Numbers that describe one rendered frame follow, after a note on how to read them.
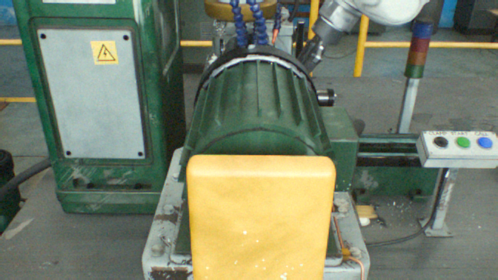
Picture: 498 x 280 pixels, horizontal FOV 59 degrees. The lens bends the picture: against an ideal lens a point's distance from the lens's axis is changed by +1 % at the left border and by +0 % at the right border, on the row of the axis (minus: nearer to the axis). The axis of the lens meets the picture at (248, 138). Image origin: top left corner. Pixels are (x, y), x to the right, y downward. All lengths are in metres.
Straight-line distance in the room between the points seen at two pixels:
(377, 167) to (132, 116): 0.68
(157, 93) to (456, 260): 0.81
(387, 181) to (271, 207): 0.94
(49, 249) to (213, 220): 0.83
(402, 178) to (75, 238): 0.89
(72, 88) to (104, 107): 0.08
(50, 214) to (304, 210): 0.99
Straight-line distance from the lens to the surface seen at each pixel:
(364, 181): 1.30
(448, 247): 1.22
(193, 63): 4.44
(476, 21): 6.53
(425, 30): 1.53
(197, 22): 4.32
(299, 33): 1.28
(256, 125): 0.43
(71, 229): 1.23
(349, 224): 0.62
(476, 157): 1.11
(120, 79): 1.04
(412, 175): 1.32
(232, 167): 0.37
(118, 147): 1.12
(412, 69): 1.57
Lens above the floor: 1.55
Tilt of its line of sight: 29 degrees down
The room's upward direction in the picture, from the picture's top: 1 degrees clockwise
